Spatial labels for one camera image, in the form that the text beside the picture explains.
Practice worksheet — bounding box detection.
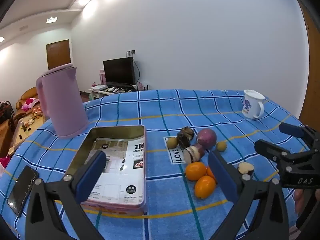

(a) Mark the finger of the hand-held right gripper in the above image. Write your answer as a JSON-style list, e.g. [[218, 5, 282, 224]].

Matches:
[[279, 122, 320, 151], [254, 139, 295, 171]]

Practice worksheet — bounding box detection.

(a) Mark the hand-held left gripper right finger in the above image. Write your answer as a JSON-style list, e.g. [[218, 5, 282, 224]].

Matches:
[[207, 150, 298, 240]]

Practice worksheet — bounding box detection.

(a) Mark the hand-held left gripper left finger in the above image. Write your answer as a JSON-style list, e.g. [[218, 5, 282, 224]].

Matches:
[[24, 150, 107, 240]]

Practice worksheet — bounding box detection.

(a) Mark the small orange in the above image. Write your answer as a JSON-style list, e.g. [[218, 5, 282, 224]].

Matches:
[[194, 175, 217, 200], [206, 166, 217, 183]]

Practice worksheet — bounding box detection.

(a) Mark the dark sugarcane piece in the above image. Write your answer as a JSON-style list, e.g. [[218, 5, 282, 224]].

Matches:
[[237, 162, 255, 177]]

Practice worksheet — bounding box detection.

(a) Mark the large orange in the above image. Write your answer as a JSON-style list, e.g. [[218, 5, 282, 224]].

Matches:
[[185, 162, 207, 182]]

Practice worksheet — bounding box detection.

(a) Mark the smooth purple passion fruit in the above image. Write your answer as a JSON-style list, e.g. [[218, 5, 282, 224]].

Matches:
[[196, 128, 217, 150]]

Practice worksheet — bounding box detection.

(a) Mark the pink metal tin box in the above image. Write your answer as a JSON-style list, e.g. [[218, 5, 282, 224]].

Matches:
[[65, 125, 147, 215]]

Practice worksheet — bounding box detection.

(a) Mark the person's right hand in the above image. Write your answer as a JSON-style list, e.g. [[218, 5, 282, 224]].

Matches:
[[294, 189, 305, 215]]

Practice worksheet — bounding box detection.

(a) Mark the printed paper leaflet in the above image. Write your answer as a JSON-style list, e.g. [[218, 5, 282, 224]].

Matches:
[[85, 137, 145, 203]]

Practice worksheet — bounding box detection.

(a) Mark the white printed mug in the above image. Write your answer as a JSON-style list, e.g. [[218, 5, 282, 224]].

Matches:
[[242, 89, 265, 119]]

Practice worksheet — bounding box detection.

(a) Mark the black smartphone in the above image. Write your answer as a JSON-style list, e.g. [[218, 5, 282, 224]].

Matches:
[[7, 165, 40, 217]]

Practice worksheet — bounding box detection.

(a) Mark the pink electric kettle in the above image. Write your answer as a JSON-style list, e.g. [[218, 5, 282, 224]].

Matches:
[[36, 64, 89, 138]]

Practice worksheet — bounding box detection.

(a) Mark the wooden coffee table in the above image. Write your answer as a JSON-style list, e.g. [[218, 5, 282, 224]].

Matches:
[[10, 110, 47, 155]]

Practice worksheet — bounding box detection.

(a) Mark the white television stand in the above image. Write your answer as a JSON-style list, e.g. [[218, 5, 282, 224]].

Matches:
[[88, 84, 148, 102]]

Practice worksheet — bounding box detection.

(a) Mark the pile of snacks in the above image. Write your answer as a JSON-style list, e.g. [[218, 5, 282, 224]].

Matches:
[[31, 107, 45, 118]]

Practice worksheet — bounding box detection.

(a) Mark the blue plaid tablecloth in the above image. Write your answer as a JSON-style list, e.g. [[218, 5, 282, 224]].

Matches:
[[0, 89, 320, 240]]

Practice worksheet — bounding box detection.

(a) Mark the pink floral pillow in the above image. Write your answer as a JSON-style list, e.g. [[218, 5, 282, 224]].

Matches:
[[0, 156, 9, 174], [21, 97, 40, 110]]

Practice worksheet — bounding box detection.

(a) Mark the brown leather sofa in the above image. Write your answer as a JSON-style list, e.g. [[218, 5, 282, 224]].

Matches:
[[15, 87, 40, 110]]

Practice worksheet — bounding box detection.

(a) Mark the black television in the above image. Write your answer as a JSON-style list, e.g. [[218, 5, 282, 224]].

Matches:
[[103, 57, 137, 87]]

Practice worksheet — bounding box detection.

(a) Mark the dark chair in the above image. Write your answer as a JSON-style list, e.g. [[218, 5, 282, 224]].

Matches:
[[0, 101, 14, 124]]

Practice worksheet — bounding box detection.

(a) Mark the brown wooden door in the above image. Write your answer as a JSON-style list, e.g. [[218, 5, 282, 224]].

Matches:
[[46, 39, 70, 70]]

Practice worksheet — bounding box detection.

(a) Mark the black power cable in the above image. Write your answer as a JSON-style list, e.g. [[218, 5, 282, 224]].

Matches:
[[134, 57, 140, 83]]

